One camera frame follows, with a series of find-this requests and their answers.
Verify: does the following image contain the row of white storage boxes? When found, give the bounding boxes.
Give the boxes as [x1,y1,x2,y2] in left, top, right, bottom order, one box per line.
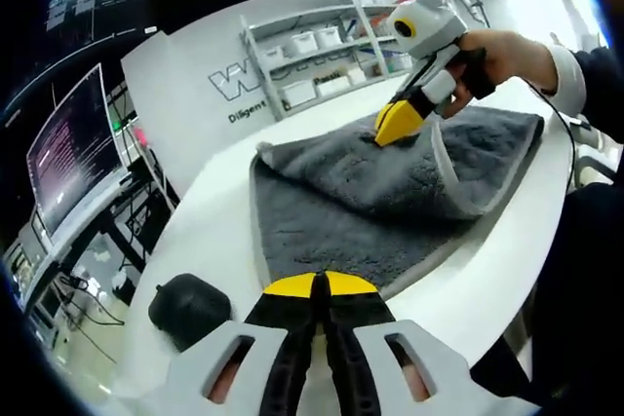
[260,0,415,105]

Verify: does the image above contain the grey towel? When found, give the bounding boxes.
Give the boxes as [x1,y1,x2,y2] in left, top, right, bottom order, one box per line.
[248,106,546,300]

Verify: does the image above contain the black round case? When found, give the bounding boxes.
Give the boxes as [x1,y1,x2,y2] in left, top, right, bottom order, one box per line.
[148,273,233,353]

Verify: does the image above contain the grey metal shelving unit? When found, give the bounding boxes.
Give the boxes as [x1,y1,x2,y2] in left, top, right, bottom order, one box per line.
[238,0,469,120]

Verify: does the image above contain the desk monitor with text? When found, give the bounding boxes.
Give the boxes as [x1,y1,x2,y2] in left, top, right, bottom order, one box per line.
[26,62,131,242]

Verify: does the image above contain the person's right hand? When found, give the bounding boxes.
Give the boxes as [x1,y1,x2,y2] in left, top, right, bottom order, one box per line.
[441,29,558,120]

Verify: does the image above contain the person's dark clothing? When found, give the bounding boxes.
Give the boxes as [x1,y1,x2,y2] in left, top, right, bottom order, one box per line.
[470,181,624,416]

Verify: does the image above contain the black cable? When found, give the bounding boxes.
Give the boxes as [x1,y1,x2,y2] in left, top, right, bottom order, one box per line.
[526,77,594,188]

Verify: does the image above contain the black tripod stand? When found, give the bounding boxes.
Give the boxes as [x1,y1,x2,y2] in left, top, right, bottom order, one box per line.
[466,0,489,28]

